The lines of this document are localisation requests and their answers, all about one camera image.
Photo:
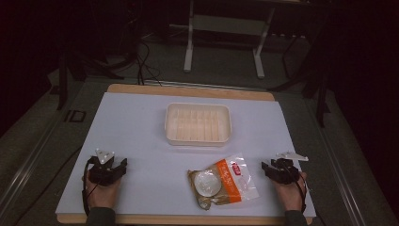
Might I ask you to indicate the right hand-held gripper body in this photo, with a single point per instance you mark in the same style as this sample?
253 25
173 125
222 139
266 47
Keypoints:
284 171

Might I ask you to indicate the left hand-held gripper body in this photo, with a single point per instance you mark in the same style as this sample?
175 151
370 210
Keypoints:
103 171

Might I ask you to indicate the clear orange snack packet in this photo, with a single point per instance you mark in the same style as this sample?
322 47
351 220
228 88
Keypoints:
226 182

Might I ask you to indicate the white plastic tray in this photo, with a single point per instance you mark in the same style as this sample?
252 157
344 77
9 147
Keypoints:
197 125

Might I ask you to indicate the person's left hand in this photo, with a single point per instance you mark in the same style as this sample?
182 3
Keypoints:
100 194

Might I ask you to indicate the person's right hand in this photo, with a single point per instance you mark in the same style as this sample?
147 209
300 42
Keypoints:
290 196

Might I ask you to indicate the white table mat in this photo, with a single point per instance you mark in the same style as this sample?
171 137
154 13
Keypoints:
141 150

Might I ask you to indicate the black tripod stand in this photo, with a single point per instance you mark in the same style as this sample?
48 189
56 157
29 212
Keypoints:
64 81
320 94

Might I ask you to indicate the wooden table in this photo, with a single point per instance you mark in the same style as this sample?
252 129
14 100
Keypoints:
188 91

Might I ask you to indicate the white metal stand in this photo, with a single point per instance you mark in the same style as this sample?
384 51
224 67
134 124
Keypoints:
189 47

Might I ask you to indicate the metal floor rail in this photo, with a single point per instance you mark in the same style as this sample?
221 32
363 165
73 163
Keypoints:
28 166
338 166

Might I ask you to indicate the black rectangular floor frame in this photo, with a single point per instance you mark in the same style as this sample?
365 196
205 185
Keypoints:
75 116

